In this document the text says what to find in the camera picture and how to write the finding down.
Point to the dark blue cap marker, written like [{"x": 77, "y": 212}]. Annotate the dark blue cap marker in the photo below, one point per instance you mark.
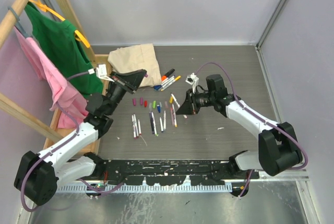
[{"x": 168, "y": 82}]

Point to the teal cap white marker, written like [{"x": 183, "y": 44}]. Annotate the teal cap white marker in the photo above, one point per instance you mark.
[{"x": 167, "y": 80}]

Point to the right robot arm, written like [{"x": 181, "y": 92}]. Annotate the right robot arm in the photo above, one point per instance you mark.
[{"x": 277, "y": 149}]

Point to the pink shirt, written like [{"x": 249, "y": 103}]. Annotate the pink shirt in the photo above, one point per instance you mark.
[{"x": 64, "y": 94}]

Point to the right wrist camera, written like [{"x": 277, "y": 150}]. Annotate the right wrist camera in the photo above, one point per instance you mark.
[{"x": 193, "y": 80}]

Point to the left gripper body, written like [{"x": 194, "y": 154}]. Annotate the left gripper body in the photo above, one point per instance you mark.
[{"x": 116, "y": 92}]

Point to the grey cap white marker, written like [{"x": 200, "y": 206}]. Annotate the grey cap white marker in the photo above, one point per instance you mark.
[{"x": 167, "y": 85}]

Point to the grey end white marker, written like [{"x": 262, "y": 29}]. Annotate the grey end white marker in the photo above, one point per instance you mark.
[{"x": 164, "y": 120}]

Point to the yellow end rainbow pen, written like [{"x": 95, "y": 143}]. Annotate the yellow end rainbow pen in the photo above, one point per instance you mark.
[{"x": 174, "y": 115}]

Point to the green pen cap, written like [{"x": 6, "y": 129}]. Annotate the green pen cap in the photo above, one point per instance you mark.
[{"x": 154, "y": 104}]

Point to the lilac pen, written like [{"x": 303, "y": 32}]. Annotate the lilac pen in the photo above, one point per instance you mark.
[{"x": 172, "y": 116}]

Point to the dark purple clear pen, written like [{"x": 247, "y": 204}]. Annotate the dark purple clear pen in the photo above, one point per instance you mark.
[{"x": 151, "y": 122}]

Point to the blue end white marker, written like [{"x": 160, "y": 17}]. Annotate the blue end white marker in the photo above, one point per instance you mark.
[{"x": 161, "y": 124}]

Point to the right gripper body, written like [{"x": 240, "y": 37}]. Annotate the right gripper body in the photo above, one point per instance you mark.
[{"x": 204, "y": 99}]

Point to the green cap rainbow pen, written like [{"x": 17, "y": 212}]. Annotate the green cap rainbow pen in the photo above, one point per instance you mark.
[{"x": 154, "y": 124}]

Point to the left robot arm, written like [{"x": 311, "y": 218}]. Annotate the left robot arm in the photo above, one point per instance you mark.
[{"x": 39, "y": 175}]

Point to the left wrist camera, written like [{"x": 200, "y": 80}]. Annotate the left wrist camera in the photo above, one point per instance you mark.
[{"x": 101, "y": 72}]

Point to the red cap white pen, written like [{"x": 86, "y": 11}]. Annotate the red cap white pen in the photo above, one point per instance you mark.
[{"x": 139, "y": 127}]

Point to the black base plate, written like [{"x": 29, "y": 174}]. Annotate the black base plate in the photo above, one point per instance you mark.
[{"x": 165, "y": 172}]

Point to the wooden clothes rack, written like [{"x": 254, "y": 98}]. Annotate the wooden clothes rack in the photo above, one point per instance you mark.
[{"x": 83, "y": 83}]

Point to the orange black highlighter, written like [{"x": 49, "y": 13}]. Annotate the orange black highlighter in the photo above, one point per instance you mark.
[{"x": 168, "y": 74}]

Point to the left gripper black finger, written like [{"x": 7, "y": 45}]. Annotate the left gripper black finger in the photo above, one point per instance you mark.
[
  {"x": 136, "y": 77},
  {"x": 124, "y": 77}
]

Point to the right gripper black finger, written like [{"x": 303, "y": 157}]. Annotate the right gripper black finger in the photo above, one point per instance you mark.
[
  {"x": 187, "y": 108},
  {"x": 190, "y": 97}
]

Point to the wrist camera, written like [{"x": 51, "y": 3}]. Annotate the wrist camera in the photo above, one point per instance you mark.
[
  {"x": 193, "y": 80},
  {"x": 101, "y": 72}
]

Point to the beige folded cloth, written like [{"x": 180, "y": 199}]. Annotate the beige folded cloth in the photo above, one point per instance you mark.
[{"x": 132, "y": 58}]

